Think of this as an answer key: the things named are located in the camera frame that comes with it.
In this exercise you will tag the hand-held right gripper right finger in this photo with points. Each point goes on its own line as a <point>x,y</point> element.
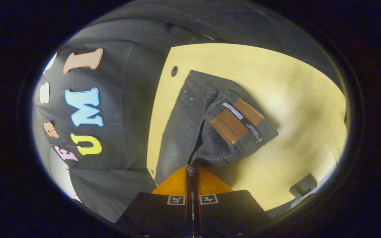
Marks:
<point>227,211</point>

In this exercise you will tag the black jeans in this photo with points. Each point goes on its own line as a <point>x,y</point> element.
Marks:
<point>184,132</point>

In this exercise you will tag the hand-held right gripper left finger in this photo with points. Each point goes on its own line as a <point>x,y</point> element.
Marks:
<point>154,211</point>

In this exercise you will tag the black backdrop cloth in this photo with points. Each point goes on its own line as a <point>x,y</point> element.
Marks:
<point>127,99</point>

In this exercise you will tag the dark box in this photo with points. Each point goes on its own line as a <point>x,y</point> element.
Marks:
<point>303,186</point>

